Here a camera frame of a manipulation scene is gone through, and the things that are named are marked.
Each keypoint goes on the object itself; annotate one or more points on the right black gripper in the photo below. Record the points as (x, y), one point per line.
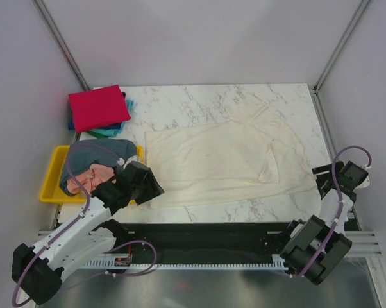
(320, 179)

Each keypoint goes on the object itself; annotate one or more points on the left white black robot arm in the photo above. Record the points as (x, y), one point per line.
(40, 270)

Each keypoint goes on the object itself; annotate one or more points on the folded turquoise t shirt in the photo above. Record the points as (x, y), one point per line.
(113, 132)

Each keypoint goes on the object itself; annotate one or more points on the yellow plastic tray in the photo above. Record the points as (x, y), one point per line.
(50, 191)

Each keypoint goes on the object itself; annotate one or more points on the left aluminium frame post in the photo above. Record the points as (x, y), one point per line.
(54, 30)

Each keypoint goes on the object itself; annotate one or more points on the aluminium extrusion rail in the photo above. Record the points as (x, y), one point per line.
(364, 244)

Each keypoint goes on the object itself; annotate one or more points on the folded magenta t shirt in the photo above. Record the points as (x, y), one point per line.
(98, 107)

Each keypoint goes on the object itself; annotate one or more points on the aluminium frame post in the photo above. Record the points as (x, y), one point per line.
(347, 34)
(54, 30)

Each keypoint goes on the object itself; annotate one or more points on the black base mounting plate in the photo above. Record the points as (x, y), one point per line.
(200, 242)

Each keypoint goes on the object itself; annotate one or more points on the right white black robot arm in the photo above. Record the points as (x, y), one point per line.
(316, 246)

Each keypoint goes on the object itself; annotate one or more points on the white slotted cable duct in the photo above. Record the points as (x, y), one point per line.
(123, 262)

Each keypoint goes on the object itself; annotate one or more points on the folded navy blue t shirt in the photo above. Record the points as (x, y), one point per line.
(72, 123)

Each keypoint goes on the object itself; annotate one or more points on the folded green t shirt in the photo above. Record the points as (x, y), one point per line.
(96, 135)

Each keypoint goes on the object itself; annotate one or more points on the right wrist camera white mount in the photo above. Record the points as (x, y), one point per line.
(365, 178)

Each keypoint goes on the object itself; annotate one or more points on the pink t shirt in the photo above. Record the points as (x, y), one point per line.
(90, 179)

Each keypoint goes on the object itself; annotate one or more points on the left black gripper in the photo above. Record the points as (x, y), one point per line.
(153, 188)

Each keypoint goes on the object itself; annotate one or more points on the grey blue t shirt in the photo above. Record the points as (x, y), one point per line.
(112, 153)

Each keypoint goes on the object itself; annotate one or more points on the right aluminium frame post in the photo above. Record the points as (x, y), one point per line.
(347, 34)

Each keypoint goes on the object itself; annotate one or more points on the cream white t shirt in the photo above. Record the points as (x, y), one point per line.
(254, 154)

